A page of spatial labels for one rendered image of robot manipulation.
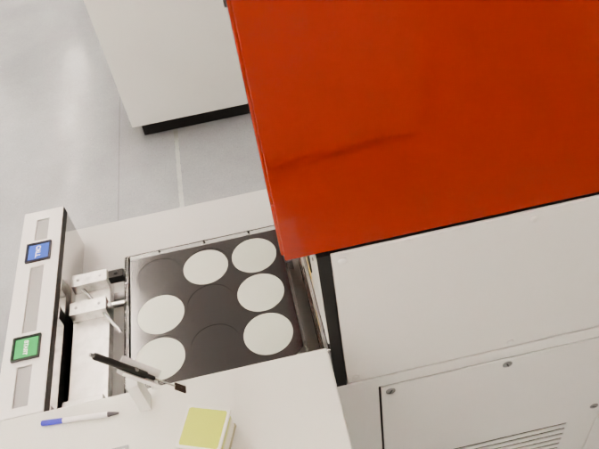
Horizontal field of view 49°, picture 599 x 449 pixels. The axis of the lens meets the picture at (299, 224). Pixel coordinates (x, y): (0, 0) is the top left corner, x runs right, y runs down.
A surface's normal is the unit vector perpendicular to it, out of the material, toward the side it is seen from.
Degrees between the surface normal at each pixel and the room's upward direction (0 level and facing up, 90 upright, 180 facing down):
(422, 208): 90
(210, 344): 0
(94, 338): 0
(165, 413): 0
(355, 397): 90
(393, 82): 90
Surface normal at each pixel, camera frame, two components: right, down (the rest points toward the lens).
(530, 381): 0.18, 0.70
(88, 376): -0.12, -0.68
